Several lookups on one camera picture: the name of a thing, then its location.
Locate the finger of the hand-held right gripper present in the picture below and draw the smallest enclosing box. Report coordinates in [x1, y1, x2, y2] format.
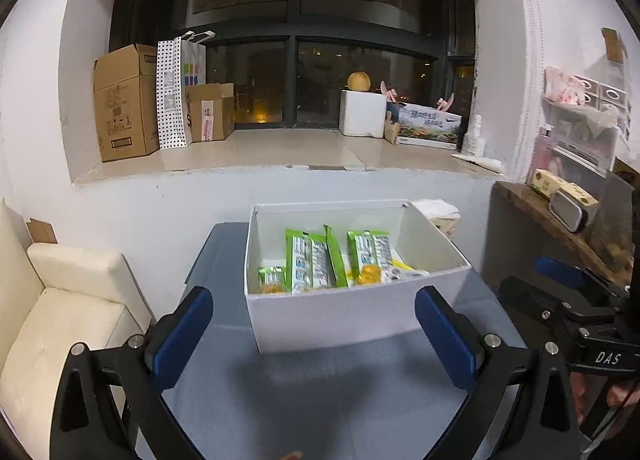
[534, 256, 626, 305]
[500, 276, 601, 341]

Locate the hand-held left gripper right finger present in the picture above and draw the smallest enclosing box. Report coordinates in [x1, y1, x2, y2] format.
[414, 286, 583, 460]

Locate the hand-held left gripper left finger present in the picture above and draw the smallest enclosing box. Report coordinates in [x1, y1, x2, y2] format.
[49, 286, 215, 460]

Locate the white grey snack packet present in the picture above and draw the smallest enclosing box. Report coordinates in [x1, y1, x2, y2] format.
[382, 269, 431, 285]

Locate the white cardboard box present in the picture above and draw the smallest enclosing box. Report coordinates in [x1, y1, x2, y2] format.
[243, 199, 473, 355]

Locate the small green snack packet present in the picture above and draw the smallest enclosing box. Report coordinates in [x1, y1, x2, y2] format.
[257, 266, 287, 295]

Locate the narrow green snack packet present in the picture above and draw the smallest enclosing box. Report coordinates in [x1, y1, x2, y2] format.
[323, 225, 349, 289]

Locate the person's right hand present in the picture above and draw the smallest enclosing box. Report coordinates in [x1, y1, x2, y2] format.
[570, 371, 638, 423]

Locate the white lidded container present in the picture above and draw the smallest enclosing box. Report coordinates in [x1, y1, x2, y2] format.
[548, 190, 587, 232]

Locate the dark glass tank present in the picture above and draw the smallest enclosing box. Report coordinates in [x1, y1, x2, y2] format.
[585, 170, 636, 285]

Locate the yellow cheese-shaped box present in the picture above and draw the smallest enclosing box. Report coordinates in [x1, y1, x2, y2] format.
[531, 169, 571, 201]

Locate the clear plastic drawer unit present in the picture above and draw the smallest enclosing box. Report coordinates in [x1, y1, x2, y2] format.
[530, 64, 631, 185]

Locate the cream sofa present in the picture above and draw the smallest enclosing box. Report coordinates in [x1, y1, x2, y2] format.
[0, 197, 153, 441]

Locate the white crumpled tissue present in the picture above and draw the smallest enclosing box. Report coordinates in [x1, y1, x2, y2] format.
[410, 198, 461, 235]

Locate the white plastic bottle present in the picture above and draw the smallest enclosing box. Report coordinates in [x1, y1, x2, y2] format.
[462, 114, 486, 155]

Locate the brown cardboard scrap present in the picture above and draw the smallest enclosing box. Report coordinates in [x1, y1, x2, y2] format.
[601, 27, 628, 63]
[27, 219, 58, 245]

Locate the pink floral cloth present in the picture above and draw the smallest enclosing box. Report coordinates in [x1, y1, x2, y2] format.
[544, 66, 588, 105]

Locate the printed landscape carton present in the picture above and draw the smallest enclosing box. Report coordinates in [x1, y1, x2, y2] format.
[395, 102, 463, 151]

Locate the small brown cardboard box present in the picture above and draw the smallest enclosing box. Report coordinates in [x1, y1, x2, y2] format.
[186, 83, 236, 143]

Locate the white foam box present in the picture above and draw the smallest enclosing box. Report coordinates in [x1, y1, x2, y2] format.
[340, 90, 390, 138]

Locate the large brown cardboard box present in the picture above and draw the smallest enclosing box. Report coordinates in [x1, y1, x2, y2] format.
[93, 44, 161, 163]

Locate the white shopping bag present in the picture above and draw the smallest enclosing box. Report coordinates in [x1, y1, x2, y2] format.
[175, 30, 217, 145]

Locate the black window frame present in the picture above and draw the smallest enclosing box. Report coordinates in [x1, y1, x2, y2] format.
[110, 0, 476, 131]

